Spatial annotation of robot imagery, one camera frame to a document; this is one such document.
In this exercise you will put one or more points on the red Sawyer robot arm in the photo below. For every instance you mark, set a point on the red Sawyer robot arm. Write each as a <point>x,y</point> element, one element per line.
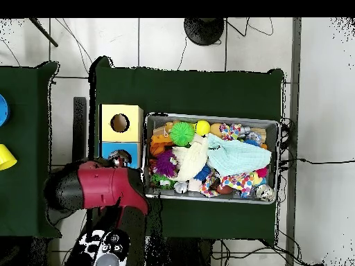
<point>105,185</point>

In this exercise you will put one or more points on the wooden box with three holes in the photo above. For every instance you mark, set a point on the wooden box with three holes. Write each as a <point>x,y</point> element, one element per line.
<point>108,113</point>

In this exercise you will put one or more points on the shallow clear mesh bin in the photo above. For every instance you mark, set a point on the shallow clear mesh bin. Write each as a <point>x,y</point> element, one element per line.
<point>273,126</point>

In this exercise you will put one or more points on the green spiky rubber ball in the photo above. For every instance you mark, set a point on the green spiky rubber ball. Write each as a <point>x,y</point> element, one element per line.
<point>182,133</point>

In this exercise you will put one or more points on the orange toy building block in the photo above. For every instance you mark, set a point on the orange toy building block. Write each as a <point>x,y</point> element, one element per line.
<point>161,145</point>

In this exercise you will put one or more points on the cream white cloth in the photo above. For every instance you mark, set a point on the cream white cloth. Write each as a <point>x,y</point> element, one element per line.
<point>191,158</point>

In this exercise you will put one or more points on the purple spiky ball with eyes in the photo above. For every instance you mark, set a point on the purple spiky ball with eyes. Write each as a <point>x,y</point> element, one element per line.
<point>166,164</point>

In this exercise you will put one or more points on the yellow ball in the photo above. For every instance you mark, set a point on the yellow ball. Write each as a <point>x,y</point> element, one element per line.
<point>202,128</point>

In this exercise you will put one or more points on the green toy with white eyes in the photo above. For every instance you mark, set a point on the green toy with white eyes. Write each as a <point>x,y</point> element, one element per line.
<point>162,180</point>

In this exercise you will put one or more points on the dark green table cloth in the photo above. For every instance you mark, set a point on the dark green table cloth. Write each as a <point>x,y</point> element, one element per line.
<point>194,94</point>

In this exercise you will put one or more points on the small colourful dotted cloth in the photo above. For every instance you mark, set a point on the small colourful dotted cloth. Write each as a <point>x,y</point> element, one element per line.
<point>232,131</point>

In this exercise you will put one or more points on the mint green cloth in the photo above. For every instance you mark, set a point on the mint green cloth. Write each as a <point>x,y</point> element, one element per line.
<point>238,156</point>

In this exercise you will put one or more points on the large colourful dotted cloth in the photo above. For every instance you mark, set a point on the large colourful dotted cloth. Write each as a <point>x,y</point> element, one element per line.
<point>241,183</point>

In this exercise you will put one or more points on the silver crushed can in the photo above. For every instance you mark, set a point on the silver crushed can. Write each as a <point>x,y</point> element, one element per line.
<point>265,193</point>

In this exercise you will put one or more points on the black panel stand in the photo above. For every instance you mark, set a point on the black panel stand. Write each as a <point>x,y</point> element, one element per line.
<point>80,127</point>

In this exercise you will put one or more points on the black round stand base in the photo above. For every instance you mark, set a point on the black round stand base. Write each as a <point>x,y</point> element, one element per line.
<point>204,30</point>

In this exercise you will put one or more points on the green cloth side table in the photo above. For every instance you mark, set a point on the green cloth side table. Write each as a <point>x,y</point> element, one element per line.
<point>28,111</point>

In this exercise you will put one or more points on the yellow cup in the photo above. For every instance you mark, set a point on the yellow cup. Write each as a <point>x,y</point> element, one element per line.
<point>5,158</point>

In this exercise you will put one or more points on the black pole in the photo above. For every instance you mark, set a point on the black pole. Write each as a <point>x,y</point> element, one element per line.
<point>44,33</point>

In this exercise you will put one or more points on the blue round object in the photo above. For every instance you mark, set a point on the blue round object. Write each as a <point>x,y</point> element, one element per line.
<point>3,110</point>

